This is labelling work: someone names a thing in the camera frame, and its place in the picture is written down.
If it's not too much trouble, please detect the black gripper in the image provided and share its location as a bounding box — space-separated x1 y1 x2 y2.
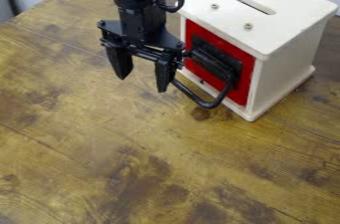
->
98 1 184 93

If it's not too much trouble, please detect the black metal drawer handle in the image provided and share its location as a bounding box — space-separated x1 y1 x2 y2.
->
171 34 243 109

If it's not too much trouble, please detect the red wooden drawer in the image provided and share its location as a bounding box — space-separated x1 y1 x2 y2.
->
184 20 255 106

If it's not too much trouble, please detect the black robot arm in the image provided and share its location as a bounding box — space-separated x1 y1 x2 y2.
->
98 0 184 93

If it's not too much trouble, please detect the white wooden box cabinet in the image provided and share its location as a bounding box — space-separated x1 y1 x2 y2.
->
179 0 339 121

